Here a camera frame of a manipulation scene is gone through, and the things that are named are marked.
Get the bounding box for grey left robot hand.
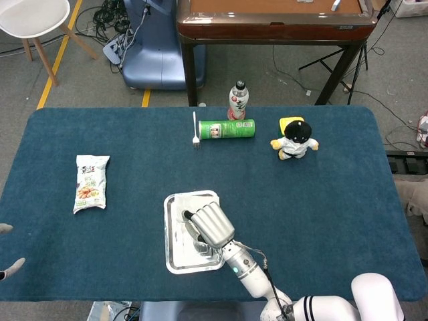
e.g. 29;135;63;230
0;223;27;282

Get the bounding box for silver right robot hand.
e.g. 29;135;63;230
181;200;235;250

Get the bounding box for stainless steel tray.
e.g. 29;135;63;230
163;189;226;276

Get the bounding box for silver metal fork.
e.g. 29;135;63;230
191;111;201;150

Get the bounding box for grey robot torso base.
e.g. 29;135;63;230
138;300;268;321

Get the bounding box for green chips can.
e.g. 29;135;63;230
198;118;256;140

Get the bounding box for white snack bag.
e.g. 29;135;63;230
72;154;111;215

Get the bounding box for black plush doll white coat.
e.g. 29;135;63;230
270;120;320;162

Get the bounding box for white pink drink bottle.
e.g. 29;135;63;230
227;80;250;121

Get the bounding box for yellow green sponge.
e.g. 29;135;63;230
278;116;305;137

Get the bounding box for blue machine base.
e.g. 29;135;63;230
122;0;207;90

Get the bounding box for white power strip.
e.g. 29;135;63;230
102;35;128;66

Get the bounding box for brown mahjong table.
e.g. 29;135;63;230
176;0;379;107

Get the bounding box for beige fabric bundle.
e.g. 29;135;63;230
394;177;428;225

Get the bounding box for pink white object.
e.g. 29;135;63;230
416;112;428;150

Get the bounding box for white chair wooden legs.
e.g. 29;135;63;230
0;0;100;87

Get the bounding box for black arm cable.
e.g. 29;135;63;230
239;242;292;318

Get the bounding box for black floor cable bundle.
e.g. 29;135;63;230
75;0;134;44

